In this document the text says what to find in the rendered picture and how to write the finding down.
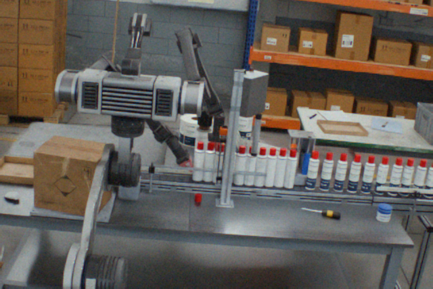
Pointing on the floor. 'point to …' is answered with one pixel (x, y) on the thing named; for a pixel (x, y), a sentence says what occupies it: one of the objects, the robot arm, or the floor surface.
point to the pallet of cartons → (32, 52)
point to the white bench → (399, 141)
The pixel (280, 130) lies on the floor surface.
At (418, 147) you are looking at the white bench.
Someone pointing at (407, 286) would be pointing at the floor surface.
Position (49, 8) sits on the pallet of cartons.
